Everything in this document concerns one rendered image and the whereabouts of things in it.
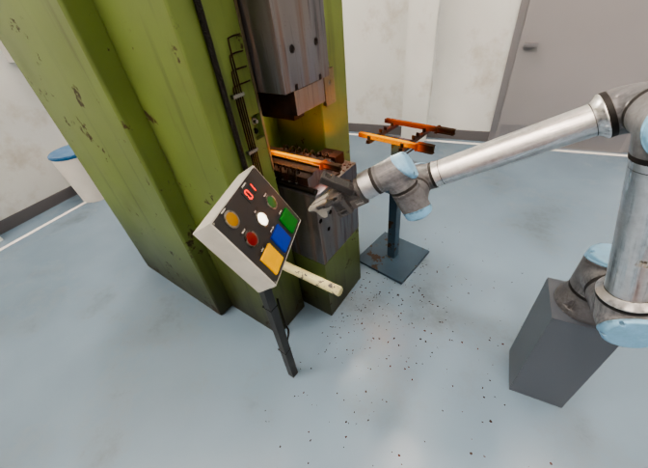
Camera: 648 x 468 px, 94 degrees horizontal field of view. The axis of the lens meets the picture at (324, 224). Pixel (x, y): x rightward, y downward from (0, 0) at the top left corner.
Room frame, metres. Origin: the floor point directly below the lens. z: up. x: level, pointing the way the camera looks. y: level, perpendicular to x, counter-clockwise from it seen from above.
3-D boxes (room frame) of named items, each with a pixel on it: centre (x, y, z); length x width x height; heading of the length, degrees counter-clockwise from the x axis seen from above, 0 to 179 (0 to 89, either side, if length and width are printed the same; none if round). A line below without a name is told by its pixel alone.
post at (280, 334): (0.84, 0.28, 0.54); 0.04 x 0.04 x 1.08; 51
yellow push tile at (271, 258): (0.71, 0.18, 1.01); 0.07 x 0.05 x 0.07; 166
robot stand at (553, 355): (0.66, -0.96, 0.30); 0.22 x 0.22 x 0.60; 60
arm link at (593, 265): (0.65, -0.96, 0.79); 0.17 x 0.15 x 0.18; 155
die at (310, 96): (1.45, 0.15, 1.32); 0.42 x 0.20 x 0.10; 51
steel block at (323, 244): (1.50, 0.12, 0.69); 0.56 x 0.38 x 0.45; 51
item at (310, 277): (1.00, 0.14, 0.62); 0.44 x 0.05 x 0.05; 51
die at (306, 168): (1.45, 0.15, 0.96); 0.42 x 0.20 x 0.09; 51
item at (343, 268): (1.50, 0.12, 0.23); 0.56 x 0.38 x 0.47; 51
